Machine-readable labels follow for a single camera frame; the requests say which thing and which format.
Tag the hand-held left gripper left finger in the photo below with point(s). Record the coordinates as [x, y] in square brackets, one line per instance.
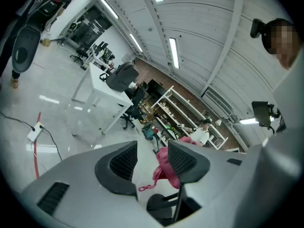
[83, 174]

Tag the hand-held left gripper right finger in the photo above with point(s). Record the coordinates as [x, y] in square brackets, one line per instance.
[213, 174]

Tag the pink cloth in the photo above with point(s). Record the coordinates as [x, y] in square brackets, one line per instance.
[166, 165]

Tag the gray backpack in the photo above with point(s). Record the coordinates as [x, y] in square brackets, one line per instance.
[121, 77]

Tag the white shade lamp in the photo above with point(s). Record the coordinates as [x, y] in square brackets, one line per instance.
[218, 122]

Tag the white shelf unit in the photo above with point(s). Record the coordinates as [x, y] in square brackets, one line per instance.
[190, 117]

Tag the white power strip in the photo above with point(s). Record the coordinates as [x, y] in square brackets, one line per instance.
[35, 132]

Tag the white air conditioner unit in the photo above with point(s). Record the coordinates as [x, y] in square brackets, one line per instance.
[218, 102]

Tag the black monitor screen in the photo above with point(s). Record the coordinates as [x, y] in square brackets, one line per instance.
[260, 113]

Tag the teal vacuum cleaner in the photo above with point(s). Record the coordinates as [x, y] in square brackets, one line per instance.
[148, 132]

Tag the wooden rack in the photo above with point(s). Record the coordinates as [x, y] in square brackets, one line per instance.
[147, 113]

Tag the white table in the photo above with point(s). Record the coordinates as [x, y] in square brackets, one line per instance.
[96, 79]

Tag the small cardboard box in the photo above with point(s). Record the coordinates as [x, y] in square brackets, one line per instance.
[45, 42]

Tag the person's head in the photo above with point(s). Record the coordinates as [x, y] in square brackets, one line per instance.
[282, 44]

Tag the dark glass door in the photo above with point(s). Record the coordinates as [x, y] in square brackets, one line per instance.
[90, 25]

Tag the large black wall screen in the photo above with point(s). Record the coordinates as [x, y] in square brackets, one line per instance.
[155, 87]

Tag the ceiling dome camera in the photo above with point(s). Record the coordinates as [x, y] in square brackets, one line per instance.
[169, 64]

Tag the black head-worn camera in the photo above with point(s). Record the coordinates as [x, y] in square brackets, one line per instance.
[256, 28]

